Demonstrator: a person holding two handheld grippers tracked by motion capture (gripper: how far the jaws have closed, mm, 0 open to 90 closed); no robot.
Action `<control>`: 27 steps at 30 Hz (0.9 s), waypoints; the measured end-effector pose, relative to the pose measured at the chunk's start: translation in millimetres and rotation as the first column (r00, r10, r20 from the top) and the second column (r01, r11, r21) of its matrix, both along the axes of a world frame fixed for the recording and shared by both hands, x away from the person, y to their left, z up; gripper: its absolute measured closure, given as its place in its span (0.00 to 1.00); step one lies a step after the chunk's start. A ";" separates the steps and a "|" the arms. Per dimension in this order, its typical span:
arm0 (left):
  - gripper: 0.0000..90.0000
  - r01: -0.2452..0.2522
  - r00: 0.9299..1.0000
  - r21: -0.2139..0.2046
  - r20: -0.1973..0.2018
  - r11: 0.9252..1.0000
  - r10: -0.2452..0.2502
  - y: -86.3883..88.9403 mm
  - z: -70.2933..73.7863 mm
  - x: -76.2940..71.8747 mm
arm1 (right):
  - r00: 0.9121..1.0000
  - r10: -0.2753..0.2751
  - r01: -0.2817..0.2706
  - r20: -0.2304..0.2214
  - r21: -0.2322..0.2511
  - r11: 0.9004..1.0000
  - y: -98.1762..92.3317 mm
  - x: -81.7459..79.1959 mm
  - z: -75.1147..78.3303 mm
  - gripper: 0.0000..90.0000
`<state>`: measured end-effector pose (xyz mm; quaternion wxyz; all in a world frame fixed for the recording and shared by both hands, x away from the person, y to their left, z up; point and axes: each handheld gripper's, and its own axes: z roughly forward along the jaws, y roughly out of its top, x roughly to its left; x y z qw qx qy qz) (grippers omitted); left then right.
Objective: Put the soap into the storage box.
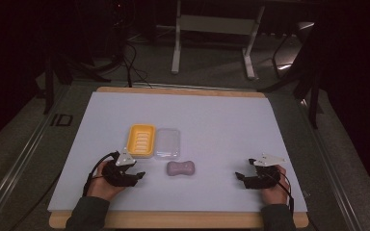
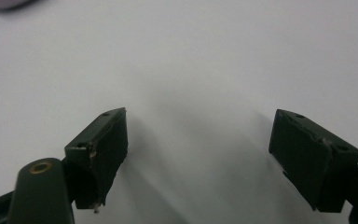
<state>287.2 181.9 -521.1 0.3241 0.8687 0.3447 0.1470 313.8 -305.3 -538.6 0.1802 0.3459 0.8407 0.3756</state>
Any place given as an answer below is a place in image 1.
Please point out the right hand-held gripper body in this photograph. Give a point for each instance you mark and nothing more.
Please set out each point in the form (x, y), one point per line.
(263, 174)

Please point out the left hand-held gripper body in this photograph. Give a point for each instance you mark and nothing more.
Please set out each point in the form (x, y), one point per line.
(119, 170)

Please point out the yellow soap dish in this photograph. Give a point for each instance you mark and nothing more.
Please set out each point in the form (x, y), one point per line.
(141, 140)

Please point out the clear plastic soap dish lid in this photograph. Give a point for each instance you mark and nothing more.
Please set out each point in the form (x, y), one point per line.
(167, 143)

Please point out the person's right hand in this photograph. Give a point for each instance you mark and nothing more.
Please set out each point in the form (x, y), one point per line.
(276, 192)

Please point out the person's left hand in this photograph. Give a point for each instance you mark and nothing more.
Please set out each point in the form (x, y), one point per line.
(104, 186)

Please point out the white table mat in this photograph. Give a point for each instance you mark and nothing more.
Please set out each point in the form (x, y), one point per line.
(176, 150)

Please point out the dark chair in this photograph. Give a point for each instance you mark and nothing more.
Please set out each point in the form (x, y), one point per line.
(297, 61)

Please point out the black tripod stand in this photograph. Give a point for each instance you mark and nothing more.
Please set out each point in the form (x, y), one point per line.
(70, 61)

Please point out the white metal stand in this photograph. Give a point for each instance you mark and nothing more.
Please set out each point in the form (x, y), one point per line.
(216, 35)

